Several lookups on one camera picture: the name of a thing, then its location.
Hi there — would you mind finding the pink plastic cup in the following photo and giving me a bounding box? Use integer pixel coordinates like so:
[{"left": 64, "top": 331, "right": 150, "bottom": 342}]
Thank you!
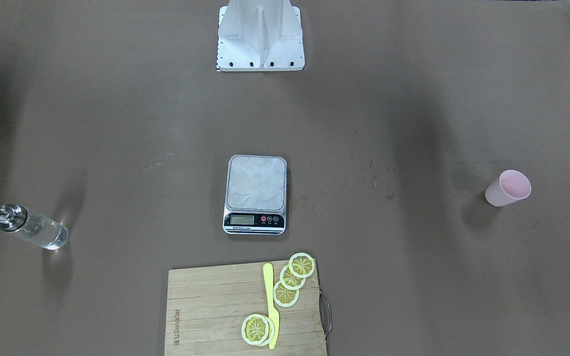
[{"left": 484, "top": 170, "right": 532, "bottom": 207}]

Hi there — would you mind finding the glass sauce dispenser bottle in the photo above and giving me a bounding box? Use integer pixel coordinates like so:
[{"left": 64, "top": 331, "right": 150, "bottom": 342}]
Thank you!
[{"left": 0, "top": 204, "right": 69, "bottom": 250}]

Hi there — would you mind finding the digital kitchen scale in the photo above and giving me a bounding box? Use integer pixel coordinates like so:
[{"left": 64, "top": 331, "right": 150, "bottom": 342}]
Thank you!
[{"left": 222, "top": 155, "right": 287, "bottom": 236}]

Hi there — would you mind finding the lemon slice top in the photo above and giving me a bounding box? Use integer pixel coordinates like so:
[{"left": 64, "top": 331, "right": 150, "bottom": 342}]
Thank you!
[{"left": 288, "top": 252, "right": 315, "bottom": 278}]

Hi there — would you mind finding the lemon slice middle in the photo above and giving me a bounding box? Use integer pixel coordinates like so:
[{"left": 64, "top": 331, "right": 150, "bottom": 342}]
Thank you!
[{"left": 279, "top": 265, "right": 307, "bottom": 290}]

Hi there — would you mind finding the lemon slice lower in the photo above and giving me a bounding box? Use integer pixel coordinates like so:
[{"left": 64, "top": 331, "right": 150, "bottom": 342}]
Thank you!
[{"left": 273, "top": 281, "right": 299, "bottom": 308}]

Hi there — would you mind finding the yellow plastic knife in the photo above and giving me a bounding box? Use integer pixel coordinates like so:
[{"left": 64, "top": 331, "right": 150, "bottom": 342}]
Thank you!
[{"left": 262, "top": 262, "right": 280, "bottom": 350}]

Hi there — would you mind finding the bamboo cutting board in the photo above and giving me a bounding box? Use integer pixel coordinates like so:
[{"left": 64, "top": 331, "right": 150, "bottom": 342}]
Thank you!
[{"left": 164, "top": 262, "right": 331, "bottom": 356}]

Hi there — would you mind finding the lemon slice under pair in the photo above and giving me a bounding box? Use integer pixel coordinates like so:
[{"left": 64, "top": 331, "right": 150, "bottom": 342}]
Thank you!
[{"left": 260, "top": 317, "right": 275, "bottom": 346}]

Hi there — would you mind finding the lemon slice front pair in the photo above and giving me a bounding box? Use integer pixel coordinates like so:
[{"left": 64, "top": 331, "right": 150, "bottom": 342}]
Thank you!
[{"left": 240, "top": 313, "right": 268, "bottom": 346}]

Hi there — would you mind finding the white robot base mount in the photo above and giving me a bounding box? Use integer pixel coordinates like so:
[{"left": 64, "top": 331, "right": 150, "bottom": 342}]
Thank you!
[{"left": 216, "top": 0, "right": 305, "bottom": 72}]

